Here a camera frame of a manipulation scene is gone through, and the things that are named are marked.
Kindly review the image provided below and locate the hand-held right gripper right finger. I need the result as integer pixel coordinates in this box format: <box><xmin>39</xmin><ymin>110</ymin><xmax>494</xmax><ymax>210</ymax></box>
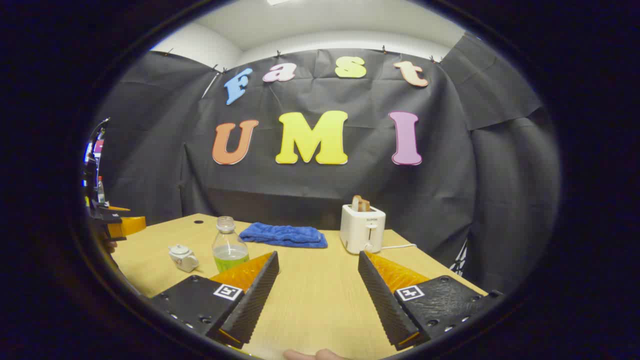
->
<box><xmin>357</xmin><ymin>251</ymin><xmax>505</xmax><ymax>352</ymax></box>

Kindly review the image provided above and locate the computer monitor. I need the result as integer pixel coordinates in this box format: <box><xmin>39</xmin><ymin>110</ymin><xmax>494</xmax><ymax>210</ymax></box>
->
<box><xmin>84</xmin><ymin>127</ymin><xmax>106</xmax><ymax>163</ymax></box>

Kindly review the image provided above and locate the black backdrop cloth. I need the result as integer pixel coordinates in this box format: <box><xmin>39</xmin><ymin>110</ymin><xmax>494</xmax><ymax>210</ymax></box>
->
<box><xmin>92</xmin><ymin>31</ymin><xmax>562</xmax><ymax>296</ymax></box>

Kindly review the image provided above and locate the clear water bottle green label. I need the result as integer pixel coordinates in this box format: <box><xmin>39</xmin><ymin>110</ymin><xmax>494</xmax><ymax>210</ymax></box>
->
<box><xmin>212</xmin><ymin>216</ymin><xmax>250</xmax><ymax>273</ymax></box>

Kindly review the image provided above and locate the white toaster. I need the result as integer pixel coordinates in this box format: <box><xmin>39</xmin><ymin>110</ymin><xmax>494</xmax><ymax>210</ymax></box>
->
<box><xmin>339</xmin><ymin>204</ymin><xmax>387</xmax><ymax>255</ymax></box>

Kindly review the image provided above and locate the white teacup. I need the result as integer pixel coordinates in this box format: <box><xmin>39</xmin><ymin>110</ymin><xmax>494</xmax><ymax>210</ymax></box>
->
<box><xmin>168</xmin><ymin>248</ymin><xmax>200</xmax><ymax>273</ymax></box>

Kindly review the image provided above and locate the blue towel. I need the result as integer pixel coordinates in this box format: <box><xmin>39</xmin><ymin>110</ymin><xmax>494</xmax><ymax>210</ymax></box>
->
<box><xmin>239</xmin><ymin>222</ymin><xmax>329</xmax><ymax>249</ymax></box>

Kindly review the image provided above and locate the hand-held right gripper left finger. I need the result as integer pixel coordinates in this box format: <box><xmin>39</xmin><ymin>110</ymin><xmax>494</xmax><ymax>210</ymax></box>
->
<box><xmin>149</xmin><ymin>251</ymin><xmax>280</xmax><ymax>350</ymax></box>

